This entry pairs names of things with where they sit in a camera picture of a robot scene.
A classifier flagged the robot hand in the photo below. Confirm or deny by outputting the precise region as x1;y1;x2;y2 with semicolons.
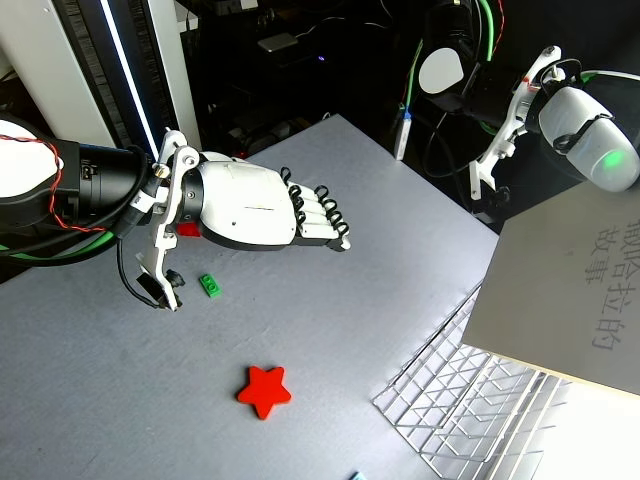
187;149;353;253
537;69;640;194

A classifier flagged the beige book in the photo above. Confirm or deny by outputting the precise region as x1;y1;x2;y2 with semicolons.
462;179;640;401

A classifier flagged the green toy brick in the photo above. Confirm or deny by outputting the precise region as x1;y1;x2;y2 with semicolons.
198;273;224;300

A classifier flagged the silver flat device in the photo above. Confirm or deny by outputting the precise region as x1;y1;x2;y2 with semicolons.
257;32;299;54

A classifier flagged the red star block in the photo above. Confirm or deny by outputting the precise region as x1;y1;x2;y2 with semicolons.
236;365;293;421

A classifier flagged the grey table cloth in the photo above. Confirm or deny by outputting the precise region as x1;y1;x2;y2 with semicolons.
0;113;501;480

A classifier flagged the white robot body column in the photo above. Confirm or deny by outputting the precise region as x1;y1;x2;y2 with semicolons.
0;0;201;151

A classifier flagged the white cable adapter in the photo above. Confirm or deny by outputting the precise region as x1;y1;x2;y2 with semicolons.
394;102;414;161

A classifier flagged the red black twisted cable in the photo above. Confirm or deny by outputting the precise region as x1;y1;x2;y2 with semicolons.
0;133;109;234

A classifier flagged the wire dish rack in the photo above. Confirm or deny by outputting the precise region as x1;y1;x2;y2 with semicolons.
369;284;574;479

